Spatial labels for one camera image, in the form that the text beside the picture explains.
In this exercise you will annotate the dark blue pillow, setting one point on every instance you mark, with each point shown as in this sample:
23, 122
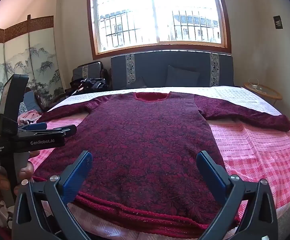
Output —
182, 76

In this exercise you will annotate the pink checked bed blanket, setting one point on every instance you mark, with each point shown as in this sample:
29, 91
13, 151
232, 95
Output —
254, 150

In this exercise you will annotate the black bag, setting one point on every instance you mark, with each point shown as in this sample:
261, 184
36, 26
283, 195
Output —
90, 85

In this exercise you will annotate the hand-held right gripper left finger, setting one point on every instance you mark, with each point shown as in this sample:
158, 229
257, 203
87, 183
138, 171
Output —
76, 177

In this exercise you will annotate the dark blue sofa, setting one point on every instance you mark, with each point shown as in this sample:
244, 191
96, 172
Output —
150, 67

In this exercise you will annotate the pink crumpled cloth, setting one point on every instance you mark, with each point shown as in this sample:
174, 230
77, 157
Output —
29, 117

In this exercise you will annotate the person's left hand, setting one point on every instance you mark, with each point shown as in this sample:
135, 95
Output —
26, 171

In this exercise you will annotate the dark wall switch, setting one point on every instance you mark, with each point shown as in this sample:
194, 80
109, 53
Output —
277, 22

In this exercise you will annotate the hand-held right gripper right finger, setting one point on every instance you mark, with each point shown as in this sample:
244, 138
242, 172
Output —
210, 172

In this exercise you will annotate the wooden framed barred window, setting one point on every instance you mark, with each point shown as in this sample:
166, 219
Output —
157, 15

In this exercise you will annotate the painted folding screen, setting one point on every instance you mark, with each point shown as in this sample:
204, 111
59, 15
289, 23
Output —
22, 55

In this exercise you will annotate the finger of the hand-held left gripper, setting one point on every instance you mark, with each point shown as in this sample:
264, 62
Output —
36, 126
62, 131

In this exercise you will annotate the round wooden side table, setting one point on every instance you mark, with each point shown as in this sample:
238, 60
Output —
267, 92

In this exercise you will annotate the grey patterned pillow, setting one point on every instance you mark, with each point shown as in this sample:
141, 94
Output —
136, 83

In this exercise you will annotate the dark chair with cushion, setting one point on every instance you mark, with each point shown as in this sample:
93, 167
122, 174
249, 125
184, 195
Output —
88, 71

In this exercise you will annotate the dark red patterned sweater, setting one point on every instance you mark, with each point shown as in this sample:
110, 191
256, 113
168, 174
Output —
145, 142

